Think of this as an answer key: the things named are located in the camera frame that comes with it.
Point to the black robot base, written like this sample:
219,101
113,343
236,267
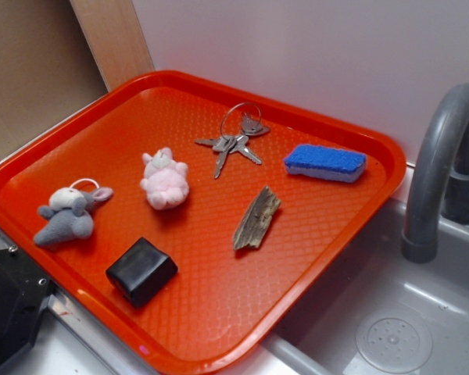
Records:
25,289

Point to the brown wood chip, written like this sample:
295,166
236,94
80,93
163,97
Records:
256,221

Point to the silver key bunch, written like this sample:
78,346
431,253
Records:
251,126

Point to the orange plastic tray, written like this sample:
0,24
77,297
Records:
221,302

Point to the pink plush toy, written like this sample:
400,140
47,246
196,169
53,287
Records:
165,180

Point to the blue sponge block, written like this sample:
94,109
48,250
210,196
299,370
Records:
326,163

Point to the black rectangular block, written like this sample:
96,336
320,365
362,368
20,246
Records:
141,272

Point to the grey plush mouse toy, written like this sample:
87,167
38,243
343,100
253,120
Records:
68,212

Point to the grey plastic sink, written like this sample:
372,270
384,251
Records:
374,312

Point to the light wooden board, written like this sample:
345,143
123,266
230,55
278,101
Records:
115,38

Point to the grey plastic faucet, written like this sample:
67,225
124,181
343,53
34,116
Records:
440,184

